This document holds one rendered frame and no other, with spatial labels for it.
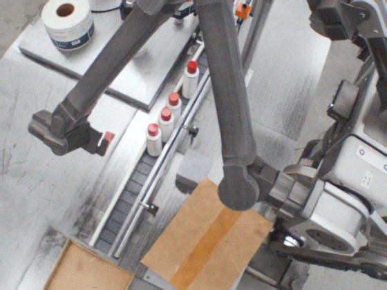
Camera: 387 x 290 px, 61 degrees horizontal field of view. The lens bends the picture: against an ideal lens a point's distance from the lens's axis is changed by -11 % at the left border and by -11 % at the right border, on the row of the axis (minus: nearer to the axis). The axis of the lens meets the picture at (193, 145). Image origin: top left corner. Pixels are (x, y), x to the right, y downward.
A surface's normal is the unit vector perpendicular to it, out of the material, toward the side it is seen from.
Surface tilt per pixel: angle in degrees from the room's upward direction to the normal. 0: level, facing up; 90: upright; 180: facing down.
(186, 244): 0
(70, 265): 0
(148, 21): 61
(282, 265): 0
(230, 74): 49
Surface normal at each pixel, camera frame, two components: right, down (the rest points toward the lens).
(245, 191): -0.35, 0.39
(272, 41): 0.07, -0.35
